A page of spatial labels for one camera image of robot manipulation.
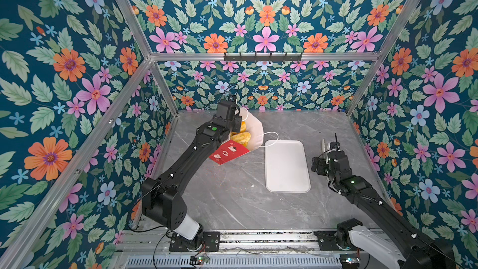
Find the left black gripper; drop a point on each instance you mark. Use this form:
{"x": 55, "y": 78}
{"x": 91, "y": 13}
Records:
{"x": 238, "y": 122}

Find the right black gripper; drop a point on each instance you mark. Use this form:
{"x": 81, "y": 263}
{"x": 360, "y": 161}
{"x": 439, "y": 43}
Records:
{"x": 321, "y": 162}

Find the red white paper bag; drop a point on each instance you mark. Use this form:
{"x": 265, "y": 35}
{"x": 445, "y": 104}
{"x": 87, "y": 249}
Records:
{"x": 229, "y": 150}

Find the ring shaped fake bread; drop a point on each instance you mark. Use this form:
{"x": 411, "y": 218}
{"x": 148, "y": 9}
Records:
{"x": 243, "y": 127}

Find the fake croissant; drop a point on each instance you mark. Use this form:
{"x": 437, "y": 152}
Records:
{"x": 241, "y": 138}

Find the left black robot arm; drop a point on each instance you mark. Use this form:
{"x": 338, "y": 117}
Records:
{"x": 162, "y": 199}

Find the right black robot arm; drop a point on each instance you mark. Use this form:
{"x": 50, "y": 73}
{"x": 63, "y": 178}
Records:
{"x": 407, "y": 247}

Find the white rectangular tray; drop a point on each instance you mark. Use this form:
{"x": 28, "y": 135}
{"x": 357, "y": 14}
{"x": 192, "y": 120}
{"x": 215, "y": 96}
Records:
{"x": 286, "y": 169}

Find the right circuit board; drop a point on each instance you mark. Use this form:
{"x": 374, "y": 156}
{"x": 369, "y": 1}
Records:
{"x": 350, "y": 262}

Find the circuit board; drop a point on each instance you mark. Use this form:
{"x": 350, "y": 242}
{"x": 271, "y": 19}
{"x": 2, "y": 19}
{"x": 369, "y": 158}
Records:
{"x": 350, "y": 262}
{"x": 198, "y": 260}

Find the left circuit board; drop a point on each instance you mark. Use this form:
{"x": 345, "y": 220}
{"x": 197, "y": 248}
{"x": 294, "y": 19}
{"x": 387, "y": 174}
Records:
{"x": 198, "y": 260}

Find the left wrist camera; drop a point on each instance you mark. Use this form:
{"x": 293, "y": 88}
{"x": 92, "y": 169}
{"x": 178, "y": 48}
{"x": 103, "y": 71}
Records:
{"x": 232, "y": 98}

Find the black hook rail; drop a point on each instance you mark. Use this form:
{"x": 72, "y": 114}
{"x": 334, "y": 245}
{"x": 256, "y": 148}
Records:
{"x": 263, "y": 57}

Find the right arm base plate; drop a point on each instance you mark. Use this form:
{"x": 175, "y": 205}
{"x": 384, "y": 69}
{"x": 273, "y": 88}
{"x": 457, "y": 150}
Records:
{"x": 329, "y": 241}

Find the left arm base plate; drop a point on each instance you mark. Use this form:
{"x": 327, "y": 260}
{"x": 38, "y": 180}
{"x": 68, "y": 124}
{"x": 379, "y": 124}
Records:
{"x": 208, "y": 241}

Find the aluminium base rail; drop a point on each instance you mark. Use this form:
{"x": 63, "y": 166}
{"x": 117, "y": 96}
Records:
{"x": 302, "y": 240}

